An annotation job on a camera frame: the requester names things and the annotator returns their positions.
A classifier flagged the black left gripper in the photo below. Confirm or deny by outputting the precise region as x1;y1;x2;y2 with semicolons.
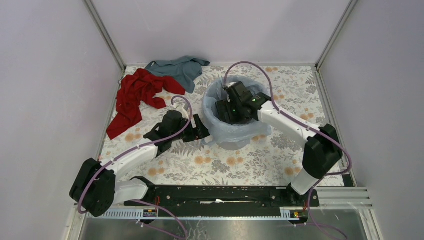
170;113;212;143

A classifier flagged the light blue plastic trash bag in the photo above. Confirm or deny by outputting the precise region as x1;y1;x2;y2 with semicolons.
201;77;272;146

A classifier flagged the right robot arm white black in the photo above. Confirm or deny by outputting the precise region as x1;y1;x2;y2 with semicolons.
215;81;343;206

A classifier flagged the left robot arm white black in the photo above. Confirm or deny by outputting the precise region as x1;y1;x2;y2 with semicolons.
69;110;210;217

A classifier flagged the grey trash bin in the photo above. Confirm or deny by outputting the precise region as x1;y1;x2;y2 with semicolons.
217;140;251;151

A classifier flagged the floral patterned table mat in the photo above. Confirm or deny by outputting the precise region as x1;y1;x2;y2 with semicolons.
97;64;328;186

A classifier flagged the grey-blue cloth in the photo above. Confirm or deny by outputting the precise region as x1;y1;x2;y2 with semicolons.
144;56;211;94

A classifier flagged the red cloth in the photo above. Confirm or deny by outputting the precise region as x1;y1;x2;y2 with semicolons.
106;68;186;140

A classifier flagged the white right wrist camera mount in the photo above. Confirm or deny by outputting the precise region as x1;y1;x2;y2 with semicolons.
225;82;237;103

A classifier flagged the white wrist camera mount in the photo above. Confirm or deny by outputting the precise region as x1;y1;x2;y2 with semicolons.
225;82;237;103
174;103;193;120

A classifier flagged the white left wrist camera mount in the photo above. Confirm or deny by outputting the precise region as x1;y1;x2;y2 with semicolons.
174;103;193;120

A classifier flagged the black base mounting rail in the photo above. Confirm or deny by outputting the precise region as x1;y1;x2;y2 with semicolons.
140;177;320;218

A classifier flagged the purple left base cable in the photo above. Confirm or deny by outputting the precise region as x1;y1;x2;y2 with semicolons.
130;199;190;240

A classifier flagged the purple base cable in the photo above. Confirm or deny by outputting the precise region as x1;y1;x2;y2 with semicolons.
130;199;190;240
299;187;349;240

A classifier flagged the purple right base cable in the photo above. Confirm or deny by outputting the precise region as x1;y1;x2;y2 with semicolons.
299;187;349;240

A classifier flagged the right aluminium corner frame post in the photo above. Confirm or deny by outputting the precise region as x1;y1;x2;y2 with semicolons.
315;0;359;69

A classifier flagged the aluminium corner frame post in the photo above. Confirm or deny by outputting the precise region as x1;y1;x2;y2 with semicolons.
82;0;127;74
315;0;359;69

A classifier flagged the left aluminium corner frame post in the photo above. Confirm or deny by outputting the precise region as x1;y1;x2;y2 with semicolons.
82;0;127;74

